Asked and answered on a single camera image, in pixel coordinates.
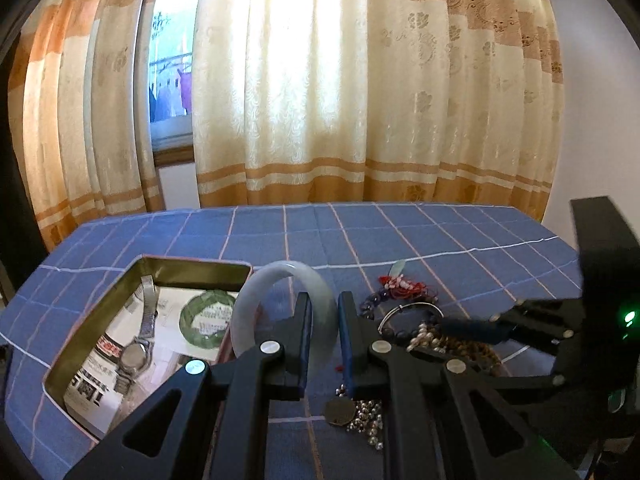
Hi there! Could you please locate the silver wristwatch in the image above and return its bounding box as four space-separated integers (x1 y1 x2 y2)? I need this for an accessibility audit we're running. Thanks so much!
113 275 161 397

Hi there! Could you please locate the wide cream orange curtain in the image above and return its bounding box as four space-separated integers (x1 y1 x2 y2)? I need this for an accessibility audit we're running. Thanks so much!
192 0 566 222

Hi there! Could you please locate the thin silver bangle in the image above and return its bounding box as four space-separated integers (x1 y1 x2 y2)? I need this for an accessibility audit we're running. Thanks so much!
377 302 447 334

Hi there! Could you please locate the window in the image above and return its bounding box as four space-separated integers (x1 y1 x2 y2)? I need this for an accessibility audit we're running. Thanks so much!
134 0 197 167

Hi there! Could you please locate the white jade bangle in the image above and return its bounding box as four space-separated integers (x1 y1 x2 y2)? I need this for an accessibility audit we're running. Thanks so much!
231 261 337 362

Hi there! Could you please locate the narrow cream orange curtain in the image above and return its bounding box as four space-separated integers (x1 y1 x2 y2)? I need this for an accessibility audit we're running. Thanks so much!
7 0 167 254

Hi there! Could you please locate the silver bead chain with tag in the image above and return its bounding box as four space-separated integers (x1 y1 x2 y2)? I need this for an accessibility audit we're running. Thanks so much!
323 384 387 450

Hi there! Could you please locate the pearl bracelet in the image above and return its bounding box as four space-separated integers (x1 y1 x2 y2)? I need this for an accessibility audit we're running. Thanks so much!
407 322 452 354

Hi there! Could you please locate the purple bead bracelet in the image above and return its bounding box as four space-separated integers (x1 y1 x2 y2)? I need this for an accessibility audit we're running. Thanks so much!
357 291 401 322

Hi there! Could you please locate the wooden bead bracelet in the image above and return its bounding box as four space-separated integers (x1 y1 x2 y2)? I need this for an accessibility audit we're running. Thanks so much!
439 339 507 379

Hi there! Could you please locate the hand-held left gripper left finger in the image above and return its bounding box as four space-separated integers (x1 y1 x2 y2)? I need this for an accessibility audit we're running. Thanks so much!
62 291 314 480

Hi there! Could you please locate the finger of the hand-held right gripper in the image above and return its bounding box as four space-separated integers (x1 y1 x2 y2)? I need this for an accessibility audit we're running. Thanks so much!
442 297 588 358
477 371 568 413

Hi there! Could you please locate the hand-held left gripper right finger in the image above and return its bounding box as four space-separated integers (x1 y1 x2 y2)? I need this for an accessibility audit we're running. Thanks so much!
337 291 572 480

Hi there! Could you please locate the jade pendant with red string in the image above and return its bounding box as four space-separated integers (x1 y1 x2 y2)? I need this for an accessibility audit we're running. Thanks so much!
377 259 442 307

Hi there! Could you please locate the printed paper booklet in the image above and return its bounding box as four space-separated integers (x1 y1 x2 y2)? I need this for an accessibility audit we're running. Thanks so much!
64 284 237 437

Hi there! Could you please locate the rectangular tin box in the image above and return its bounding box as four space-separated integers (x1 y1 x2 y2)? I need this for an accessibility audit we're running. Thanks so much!
42 255 256 445

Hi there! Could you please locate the green jade bangle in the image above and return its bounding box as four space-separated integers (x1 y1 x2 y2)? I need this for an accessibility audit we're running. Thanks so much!
178 291 242 349

